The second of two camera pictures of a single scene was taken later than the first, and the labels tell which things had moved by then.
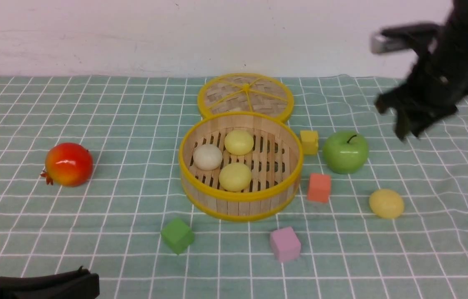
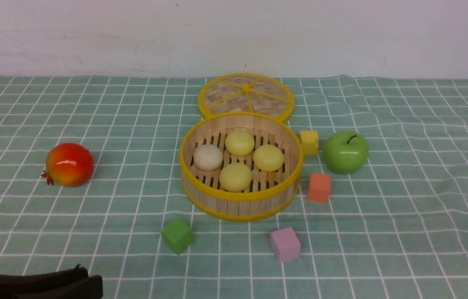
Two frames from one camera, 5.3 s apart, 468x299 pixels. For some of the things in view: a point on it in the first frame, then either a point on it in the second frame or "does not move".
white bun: (207, 157) does not move
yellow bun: (238, 142) does not move
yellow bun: (386, 203) → (268, 158)
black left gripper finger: (87, 287) does not move
